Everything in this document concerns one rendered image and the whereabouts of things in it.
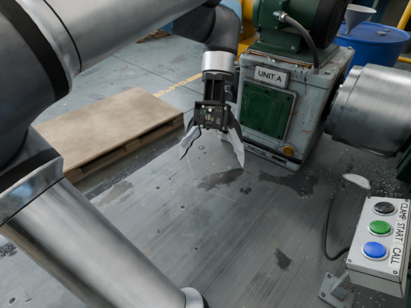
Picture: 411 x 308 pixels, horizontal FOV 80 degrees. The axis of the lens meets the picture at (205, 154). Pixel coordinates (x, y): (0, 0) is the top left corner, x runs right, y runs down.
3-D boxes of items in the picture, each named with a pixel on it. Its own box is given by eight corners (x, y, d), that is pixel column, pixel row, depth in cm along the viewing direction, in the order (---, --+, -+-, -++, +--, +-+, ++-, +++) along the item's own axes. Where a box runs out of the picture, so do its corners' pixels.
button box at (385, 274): (369, 214, 51) (365, 194, 49) (414, 219, 46) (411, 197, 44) (350, 283, 41) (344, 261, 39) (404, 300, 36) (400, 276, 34)
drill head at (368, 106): (303, 106, 101) (323, 42, 84) (407, 138, 85) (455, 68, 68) (278, 135, 86) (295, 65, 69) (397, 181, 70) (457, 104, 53)
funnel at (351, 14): (337, 35, 210) (348, 1, 193) (367, 41, 198) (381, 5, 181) (326, 42, 196) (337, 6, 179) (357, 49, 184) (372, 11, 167)
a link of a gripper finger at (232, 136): (240, 170, 52) (218, 133, 52) (241, 167, 57) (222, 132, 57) (253, 164, 51) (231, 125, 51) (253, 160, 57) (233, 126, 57)
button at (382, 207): (377, 206, 47) (375, 199, 46) (396, 209, 45) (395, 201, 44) (373, 217, 45) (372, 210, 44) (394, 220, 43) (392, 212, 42)
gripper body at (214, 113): (190, 129, 51) (196, 69, 50) (199, 129, 59) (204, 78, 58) (227, 132, 50) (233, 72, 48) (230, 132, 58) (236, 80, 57)
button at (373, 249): (366, 246, 41) (364, 238, 40) (388, 250, 39) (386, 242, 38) (362, 260, 39) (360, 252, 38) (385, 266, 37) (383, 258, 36)
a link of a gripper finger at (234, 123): (230, 150, 56) (211, 117, 56) (230, 149, 57) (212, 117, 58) (248, 139, 55) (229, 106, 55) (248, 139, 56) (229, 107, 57)
